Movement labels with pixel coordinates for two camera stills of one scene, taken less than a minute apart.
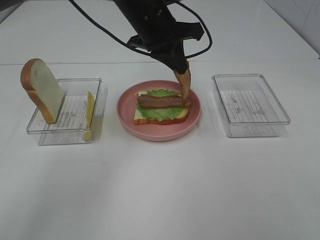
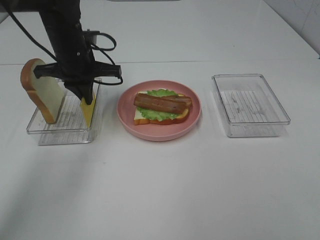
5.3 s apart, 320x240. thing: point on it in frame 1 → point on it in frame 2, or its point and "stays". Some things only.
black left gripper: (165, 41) → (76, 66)
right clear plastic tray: (250, 106) stays
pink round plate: (126, 107) stays
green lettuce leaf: (160, 114) stays
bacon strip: (185, 80) → (156, 103)
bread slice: (42, 88) stays
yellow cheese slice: (88, 133) → (88, 109)
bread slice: (139, 120) stays
